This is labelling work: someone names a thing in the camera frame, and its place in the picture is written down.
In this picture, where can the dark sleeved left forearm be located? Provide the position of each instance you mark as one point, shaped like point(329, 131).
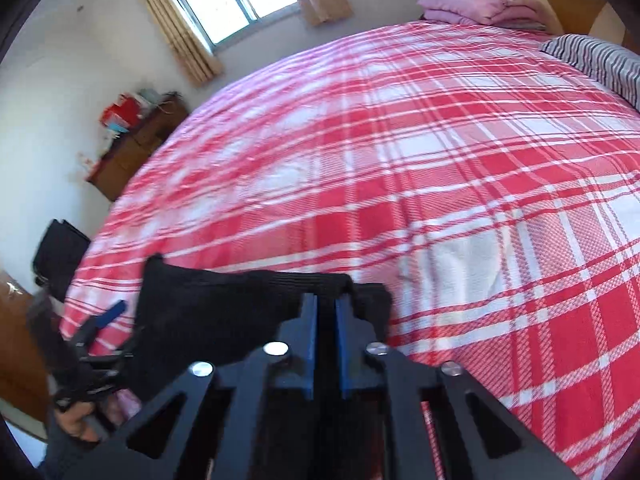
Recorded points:
point(62, 451)

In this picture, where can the left beige curtain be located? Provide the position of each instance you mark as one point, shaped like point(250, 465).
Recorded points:
point(188, 46)

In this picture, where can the red white plaid bedsheet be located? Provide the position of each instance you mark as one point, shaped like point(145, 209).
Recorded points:
point(493, 189)

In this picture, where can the black pants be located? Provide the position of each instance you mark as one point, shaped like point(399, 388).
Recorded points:
point(187, 315)

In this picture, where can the brown wooden door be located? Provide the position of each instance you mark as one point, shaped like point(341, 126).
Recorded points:
point(23, 377)

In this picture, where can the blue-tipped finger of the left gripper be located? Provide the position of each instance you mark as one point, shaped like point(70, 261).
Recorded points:
point(89, 330)

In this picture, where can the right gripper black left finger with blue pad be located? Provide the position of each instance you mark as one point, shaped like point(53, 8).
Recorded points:
point(207, 423)

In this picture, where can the pink folded blanket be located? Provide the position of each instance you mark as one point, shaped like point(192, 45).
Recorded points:
point(513, 14)

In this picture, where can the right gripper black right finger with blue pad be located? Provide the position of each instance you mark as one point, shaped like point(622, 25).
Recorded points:
point(439, 422)

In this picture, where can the brown wooden desk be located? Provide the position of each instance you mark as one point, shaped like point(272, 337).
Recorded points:
point(133, 149)

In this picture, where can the person's left hand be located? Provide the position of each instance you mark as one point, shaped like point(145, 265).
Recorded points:
point(74, 422)

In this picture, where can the black bag on floor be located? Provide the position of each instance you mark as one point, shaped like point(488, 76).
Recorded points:
point(58, 256)

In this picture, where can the grey striped pillow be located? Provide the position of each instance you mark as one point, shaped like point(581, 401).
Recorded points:
point(611, 65)

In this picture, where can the red gift bag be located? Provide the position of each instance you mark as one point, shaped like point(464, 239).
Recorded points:
point(124, 113)

